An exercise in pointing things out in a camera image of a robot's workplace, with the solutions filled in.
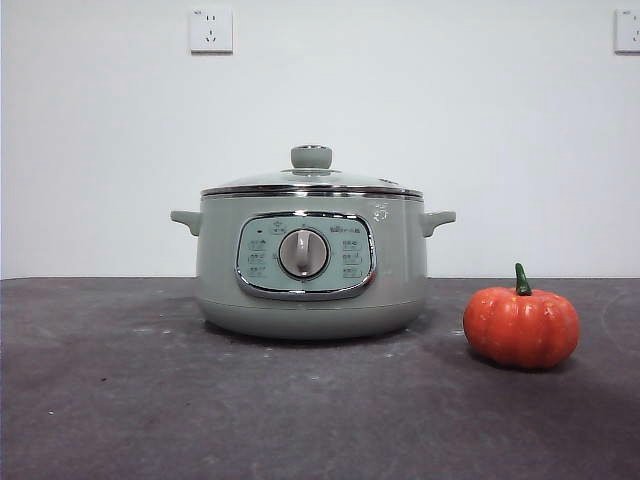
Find glass lid with green knob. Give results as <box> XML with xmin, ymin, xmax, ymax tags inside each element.
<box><xmin>200</xmin><ymin>144</ymin><xmax>424</xmax><ymax>201</ymax></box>

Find orange pumpkin with green stem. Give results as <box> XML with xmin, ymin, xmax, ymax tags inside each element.
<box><xmin>462</xmin><ymin>262</ymin><xmax>581</xmax><ymax>371</ymax></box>

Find pale green electric cooking pot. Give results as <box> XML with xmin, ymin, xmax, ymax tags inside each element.
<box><xmin>169</xmin><ymin>191</ymin><xmax>457</xmax><ymax>343</ymax></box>

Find white wall socket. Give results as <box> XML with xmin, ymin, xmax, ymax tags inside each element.
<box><xmin>189</xmin><ymin>8</ymin><xmax>234</xmax><ymax>55</ymax></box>
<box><xmin>614</xmin><ymin>8</ymin><xmax>640</xmax><ymax>55</ymax></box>

